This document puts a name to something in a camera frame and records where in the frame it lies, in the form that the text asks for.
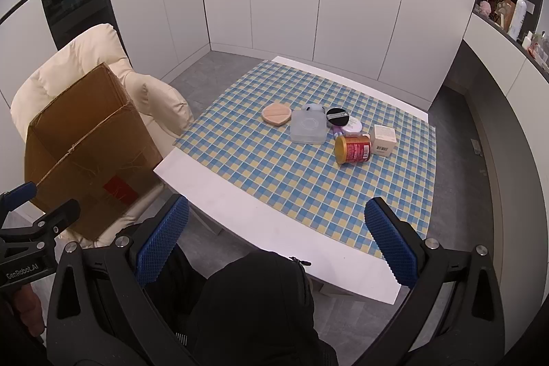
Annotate tall white bottle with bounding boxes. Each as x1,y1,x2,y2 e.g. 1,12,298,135
508,0,527,41

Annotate blue yellow checkered tablecloth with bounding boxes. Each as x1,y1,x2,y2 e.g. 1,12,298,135
173,59,438,259

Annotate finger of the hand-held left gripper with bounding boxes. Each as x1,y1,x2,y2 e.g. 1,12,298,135
0,182,38,226
0,200,81,249

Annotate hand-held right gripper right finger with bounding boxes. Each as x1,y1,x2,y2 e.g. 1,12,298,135
364,197,506,366

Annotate person's black pants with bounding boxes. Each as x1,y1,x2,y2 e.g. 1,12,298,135
141,237,339,366

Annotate person's left hand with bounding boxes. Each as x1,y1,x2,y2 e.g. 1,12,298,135
11,284,46,344

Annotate cream padded chair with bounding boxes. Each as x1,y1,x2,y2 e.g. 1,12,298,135
9,23,196,247

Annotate black powder puff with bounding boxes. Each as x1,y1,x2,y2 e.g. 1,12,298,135
326,107,349,128

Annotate brown cardboard box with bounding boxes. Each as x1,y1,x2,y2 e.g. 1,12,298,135
23,63,164,241

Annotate small cube carton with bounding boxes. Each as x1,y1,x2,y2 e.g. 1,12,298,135
370,125,396,157

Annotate beige powder puff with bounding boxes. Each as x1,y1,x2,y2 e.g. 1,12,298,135
261,102,293,127

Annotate white square lid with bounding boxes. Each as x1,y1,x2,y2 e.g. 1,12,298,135
290,110,327,145

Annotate red can with gold lid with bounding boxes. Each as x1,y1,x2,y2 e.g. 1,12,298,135
335,133,372,165

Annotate brown gift box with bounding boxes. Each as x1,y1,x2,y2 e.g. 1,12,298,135
491,0,517,28

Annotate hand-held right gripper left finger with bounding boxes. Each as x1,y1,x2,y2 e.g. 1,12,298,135
46,194,202,366

